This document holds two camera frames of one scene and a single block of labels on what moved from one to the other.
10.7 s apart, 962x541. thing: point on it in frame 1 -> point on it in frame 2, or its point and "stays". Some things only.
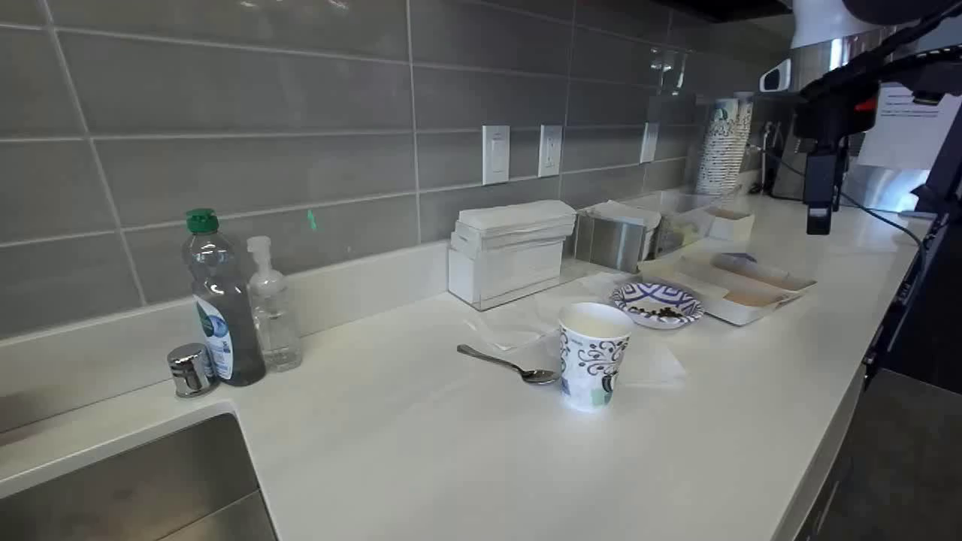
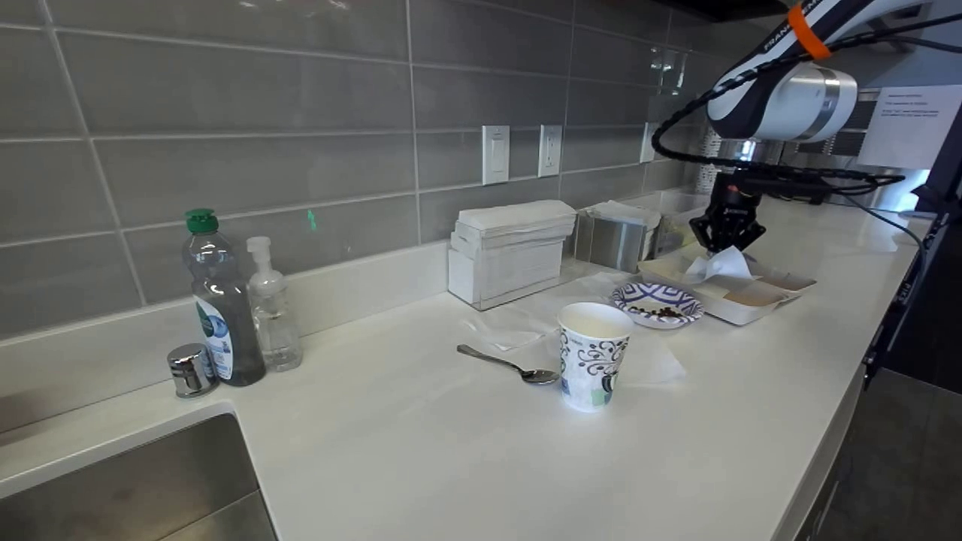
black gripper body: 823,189 -> 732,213
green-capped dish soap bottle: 220,292 stays
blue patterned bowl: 659,304 stays
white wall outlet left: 494,152 stays
